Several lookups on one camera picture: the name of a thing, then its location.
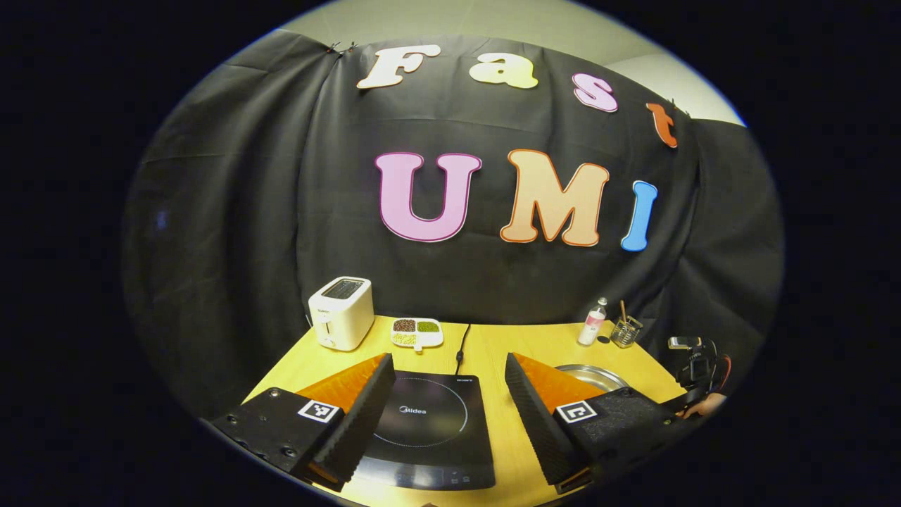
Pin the clear glass holder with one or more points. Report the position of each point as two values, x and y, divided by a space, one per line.
625 332

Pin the white divided dish with beans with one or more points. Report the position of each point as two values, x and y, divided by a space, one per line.
417 332

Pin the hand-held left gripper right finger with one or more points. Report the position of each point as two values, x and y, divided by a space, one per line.
535 415

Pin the brown wooden stick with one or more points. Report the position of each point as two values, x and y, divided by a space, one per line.
623 311

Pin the black induction cooktop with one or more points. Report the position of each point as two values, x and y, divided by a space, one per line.
429 422

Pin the clear bottle with pink label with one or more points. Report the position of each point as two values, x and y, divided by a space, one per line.
591 324

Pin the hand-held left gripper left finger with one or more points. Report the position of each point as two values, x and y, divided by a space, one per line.
366 415

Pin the black backdrop cloth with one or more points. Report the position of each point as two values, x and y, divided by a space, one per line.
246 211

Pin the white toaster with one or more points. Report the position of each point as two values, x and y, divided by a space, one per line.
341 313

